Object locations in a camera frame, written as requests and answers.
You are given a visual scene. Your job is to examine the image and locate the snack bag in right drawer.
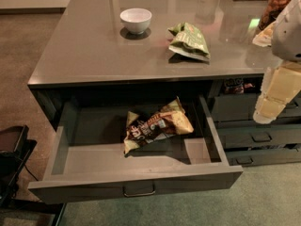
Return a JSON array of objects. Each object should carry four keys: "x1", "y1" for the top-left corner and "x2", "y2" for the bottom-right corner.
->
[{"x1": 223, "y1": 78, "x2": 256, "y2": 94}]

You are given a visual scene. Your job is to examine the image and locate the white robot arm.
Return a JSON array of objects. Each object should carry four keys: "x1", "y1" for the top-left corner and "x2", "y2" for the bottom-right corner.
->
[{"x1": 253, "y1": 0, "x2": 301, "y2": 124}]

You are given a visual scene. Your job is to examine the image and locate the metal drawer handle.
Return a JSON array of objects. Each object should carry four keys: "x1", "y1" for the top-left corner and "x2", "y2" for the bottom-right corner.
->
[{"x1": 122, "y1": 182, "x2": 156, "y2": 198}]

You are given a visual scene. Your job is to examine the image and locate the green chip bag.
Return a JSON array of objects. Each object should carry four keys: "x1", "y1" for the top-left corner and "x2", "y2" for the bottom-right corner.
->
[{"x1": 168, "y1": 22, "x2": 211, "y2": 62}]

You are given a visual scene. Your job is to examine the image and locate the grey counter cabinet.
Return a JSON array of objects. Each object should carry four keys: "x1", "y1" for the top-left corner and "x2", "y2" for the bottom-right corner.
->
[{"x1": 26, "y1": 0, "x2": 301, "y2": 134}]

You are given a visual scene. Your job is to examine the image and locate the glass jar of snacks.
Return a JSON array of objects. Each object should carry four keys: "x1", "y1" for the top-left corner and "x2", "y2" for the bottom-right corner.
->
[{"x1": 258, "y1": 0, "x2": 291, "y2": 30}]

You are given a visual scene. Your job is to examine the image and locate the right top drawer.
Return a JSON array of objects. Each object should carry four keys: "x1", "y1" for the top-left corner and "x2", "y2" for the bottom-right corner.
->
[{"x1": 211, "y1": 93, "x2": 301, "y2": 121}]

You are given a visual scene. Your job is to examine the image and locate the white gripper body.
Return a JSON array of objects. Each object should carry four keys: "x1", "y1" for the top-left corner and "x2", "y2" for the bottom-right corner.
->
[{"x1": 261, "y1": 60, "x2": 301, "y2": 105}]

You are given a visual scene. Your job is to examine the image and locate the white bowl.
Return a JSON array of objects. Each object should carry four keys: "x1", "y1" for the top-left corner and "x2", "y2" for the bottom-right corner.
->
[{"x1": 119, "y1": 8, "x2": 152, "y2": 34}]

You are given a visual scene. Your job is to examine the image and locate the brown chip bag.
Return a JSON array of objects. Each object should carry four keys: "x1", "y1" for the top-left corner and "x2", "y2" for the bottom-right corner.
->
[{"x1": 123, "y1": 98, "x2": 194, "y2": 155}]

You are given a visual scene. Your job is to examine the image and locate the open grey top drawer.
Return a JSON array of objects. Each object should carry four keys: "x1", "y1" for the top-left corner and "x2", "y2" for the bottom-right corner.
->
[{"x1": 28, "y1": 96, "x2": 243, "y2": 204}]

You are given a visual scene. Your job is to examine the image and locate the right lower drawer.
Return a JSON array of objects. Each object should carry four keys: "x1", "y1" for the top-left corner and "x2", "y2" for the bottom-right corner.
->
[{"x1": 226, "y1": 148, "x2": 301, "y2": 167}]

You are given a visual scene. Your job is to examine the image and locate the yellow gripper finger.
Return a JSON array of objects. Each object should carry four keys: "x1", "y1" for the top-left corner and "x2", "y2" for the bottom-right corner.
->
[
  {"x1": 252, "y1": 22, "x2": 276, "y2": 47},
  {"x1": 253, "y1": 97, "x2": 285, "y2": 124}
]

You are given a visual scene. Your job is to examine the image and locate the right middle drawer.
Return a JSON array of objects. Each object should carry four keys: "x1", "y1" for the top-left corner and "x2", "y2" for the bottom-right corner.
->
[{"x1": 217, "y1": 124, "x2": 301, "y2": 149}]

